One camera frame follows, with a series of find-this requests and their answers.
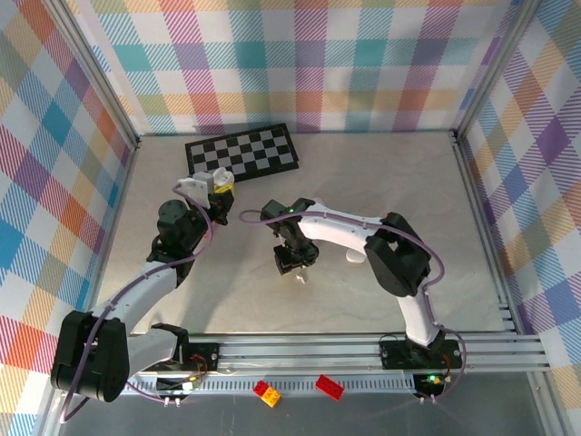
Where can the pink earbud case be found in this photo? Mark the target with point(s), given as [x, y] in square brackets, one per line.
[356, 258]

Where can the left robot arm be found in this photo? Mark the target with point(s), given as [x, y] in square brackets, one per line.
[136, 290]

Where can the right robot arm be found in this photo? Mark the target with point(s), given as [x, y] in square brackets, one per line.
[336, 227]

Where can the black and white chessboard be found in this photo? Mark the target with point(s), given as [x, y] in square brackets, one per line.
[240, 154]

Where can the red and yellow toy brick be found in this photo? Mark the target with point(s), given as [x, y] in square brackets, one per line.
[267, 393]

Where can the black controller board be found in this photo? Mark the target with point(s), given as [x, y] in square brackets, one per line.
[179, 385]
[431, 385]

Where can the aluminium side rail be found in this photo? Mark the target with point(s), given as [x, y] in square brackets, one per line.
[118, 213]
[486, 227]

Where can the wide aluminium base rail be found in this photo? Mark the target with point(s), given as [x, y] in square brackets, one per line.
[295, 352]

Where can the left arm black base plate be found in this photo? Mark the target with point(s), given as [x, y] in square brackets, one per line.
[209, 359]

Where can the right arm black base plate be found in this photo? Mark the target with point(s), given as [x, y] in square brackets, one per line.
[395, 356]

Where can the aluminium frame post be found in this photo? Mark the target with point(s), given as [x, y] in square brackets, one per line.
[492, 68]
[95, 72]

